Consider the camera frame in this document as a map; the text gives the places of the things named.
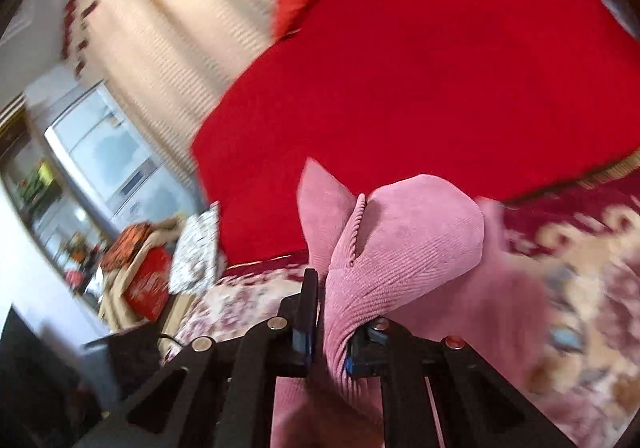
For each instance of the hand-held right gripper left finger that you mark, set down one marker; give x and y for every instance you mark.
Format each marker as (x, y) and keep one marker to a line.
(301, 343)

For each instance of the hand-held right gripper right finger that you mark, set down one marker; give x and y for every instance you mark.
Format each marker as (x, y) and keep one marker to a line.
(361, 353)

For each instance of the white black patterned pillow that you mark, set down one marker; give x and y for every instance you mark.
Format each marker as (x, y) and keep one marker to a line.
(195, 248)

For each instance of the red cardboard box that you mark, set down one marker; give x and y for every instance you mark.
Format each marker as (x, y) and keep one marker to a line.
(147, 285)

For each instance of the orange black patterned cloth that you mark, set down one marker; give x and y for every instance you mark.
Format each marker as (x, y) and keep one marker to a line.
(127, 243)

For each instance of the floral red beige blanket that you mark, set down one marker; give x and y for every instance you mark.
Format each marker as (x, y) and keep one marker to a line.
(580, 258)

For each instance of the silver refrigerator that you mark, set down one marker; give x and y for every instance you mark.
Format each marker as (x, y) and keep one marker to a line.
(105, 148)

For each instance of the red sofa blanket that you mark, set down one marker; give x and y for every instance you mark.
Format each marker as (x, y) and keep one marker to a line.
(425, 78)

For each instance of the wooden display cabinet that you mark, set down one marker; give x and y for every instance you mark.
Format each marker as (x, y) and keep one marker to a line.
(35, 208)

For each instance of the yellow bottle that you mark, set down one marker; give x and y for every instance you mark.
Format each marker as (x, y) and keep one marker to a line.
(45, 173)

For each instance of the beige dotted curtain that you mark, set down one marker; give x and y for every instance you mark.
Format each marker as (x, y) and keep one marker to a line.
(175, 28)

